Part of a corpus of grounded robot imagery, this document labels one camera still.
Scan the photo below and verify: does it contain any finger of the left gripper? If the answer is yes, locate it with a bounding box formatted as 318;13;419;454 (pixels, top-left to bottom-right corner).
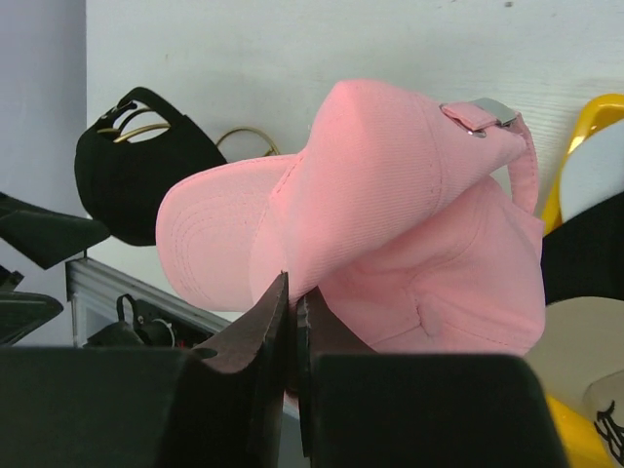
0;292;63;345
1;193;110;269

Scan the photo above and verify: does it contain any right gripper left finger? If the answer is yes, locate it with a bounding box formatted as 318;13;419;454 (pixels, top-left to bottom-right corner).
1;274;289;467

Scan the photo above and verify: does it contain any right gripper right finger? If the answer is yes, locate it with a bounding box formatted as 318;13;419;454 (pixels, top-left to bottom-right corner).
296;290;567;467

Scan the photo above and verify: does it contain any black cap gold logo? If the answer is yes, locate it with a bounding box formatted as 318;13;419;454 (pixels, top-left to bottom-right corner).
74;87;226;247

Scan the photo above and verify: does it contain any pink baseball cap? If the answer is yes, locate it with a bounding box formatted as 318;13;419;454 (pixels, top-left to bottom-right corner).
155;79;545;356

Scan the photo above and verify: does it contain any beige baseball cap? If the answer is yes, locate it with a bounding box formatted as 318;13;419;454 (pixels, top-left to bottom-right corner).
526;297;623;467

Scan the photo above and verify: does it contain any yellow plastic tray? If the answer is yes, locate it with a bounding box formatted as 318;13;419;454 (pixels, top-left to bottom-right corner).
542;94;623;467

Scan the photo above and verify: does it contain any black cap white logo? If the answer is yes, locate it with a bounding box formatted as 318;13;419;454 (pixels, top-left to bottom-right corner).
541;193;623;305

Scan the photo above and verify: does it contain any aluminium front rail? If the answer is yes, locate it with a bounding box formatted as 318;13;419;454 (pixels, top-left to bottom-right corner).
66;257;230;348

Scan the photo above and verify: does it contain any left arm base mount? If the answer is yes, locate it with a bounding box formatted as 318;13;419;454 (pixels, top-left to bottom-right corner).
86;294;214;348

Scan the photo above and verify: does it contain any gold wire hat stand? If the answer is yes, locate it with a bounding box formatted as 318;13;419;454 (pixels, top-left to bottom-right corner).
97;102;281;157

